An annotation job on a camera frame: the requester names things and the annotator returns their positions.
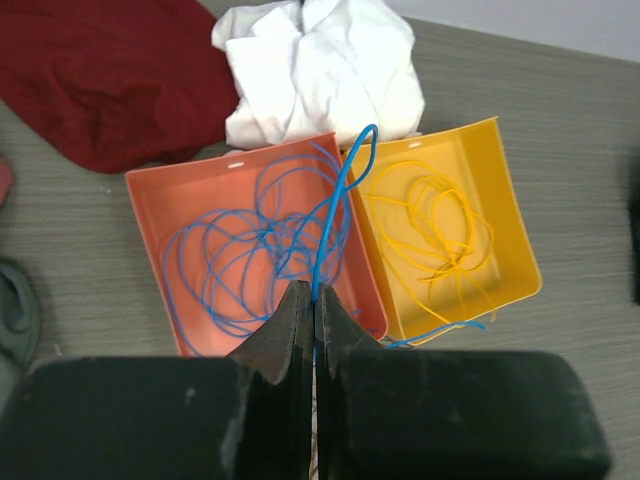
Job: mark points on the black bucket hat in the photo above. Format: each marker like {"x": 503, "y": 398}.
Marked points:
{"x": 634, "y": 219}

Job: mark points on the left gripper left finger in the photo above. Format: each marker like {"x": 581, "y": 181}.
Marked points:
{"x": 246, "y": 415}

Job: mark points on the yellow plastic tray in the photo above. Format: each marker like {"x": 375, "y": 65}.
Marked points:
{"x": 443, "y": 230}

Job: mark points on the dark red cloth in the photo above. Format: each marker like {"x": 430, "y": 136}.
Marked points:
{"x": 113, "y": 85}

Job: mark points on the pink cloth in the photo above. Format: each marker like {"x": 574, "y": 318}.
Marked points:
{"x": 6, "y": 179}

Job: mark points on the grey cloth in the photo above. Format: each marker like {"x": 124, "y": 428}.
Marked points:
{"x": 21, "y": 318}

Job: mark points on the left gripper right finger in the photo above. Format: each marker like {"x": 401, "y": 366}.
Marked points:
{"x": 447, "y": 414}

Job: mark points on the white cloth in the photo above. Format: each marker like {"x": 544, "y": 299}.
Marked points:
{"x": 302, "y": 68}

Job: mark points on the coral orange plastic tray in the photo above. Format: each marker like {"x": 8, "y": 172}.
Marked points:
{"x": 226, "y": 235}

